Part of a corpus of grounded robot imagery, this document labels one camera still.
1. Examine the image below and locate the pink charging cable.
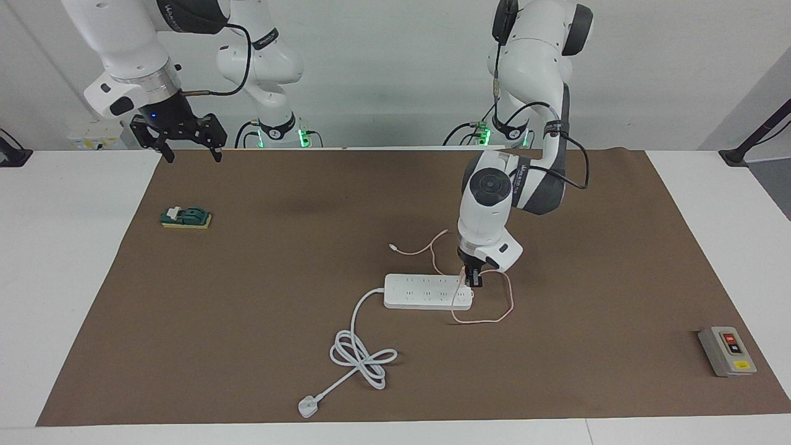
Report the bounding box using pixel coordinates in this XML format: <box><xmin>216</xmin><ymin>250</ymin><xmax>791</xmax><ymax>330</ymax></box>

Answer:
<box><xmin>389</xmin><ymin>229</ymin><xmax>515</xmax><ymax>324</ymax></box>

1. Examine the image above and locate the white power strip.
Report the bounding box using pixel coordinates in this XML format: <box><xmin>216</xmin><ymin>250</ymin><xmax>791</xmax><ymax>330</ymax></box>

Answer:
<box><xmin>384</xmin><ymin>274</ymin><xmax>475</xmax><ymax>311</ymax></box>

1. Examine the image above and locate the brown table mat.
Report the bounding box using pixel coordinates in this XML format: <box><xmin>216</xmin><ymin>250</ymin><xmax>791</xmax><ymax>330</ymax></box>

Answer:
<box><xmin>35</xmin><ymin>148</ymin><xmax>791</xmax><ymax>427</ymax></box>

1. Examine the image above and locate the black small stand clamp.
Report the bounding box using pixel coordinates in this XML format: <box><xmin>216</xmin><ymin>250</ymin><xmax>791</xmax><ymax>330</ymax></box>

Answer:
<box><xmin>0</xmin><ymin>128</ymin><xmax>33</xmax><ymax>168</ymax></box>

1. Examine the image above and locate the black angled stand clamp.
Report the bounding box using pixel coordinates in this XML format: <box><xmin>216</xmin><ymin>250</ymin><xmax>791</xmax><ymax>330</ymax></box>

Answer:
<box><xmin>719</xmin><ymin>99</ymin><xmax>791</xmax><ymax>167</ymax></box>

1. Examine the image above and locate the black base cable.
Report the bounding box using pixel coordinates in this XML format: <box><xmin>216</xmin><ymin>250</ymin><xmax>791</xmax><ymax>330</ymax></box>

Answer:
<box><xmin>234</xmin><ymin>120</ymin><xmax>260</xmax><ymax>149</ymax></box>
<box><xmin>442</xmin><ymin>122</ymin><xmax>489</xmax><ymax>147</ymax></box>

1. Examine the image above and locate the green knife switch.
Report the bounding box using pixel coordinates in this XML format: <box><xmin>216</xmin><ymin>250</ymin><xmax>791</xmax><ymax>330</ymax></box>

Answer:
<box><xmin>160</xmin><ymin>206</ymin><xmax>213</xmax><ymax>231</ymax></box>

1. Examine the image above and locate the white wall outlet box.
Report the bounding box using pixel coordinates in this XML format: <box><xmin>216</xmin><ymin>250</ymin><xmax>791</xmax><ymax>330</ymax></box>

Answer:
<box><xmin>67</xmin><ymin>120</ymin><xmax>133</xmax><ymax>150</ymax></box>

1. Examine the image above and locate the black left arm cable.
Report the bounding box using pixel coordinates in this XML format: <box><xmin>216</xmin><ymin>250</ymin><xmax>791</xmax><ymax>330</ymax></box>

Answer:
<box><xmin>493</xmin><ymin>0</ymin><xmax>589</xmax><ymax>190</ymax></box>

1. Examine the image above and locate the white power cord with plug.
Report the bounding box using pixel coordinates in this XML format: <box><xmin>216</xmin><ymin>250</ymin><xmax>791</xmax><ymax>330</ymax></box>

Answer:
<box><xmin>298</xmin><ymin>287</ymin><xmax>398</xmax><ymax>419</ymax></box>

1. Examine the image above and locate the grey on-off switch box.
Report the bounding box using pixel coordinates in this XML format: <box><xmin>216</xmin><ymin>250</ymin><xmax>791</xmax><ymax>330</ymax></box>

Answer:
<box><xmin>698</xmin><ymin>326</ymin><xmax>758</xmax><ymax>378</ymax></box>

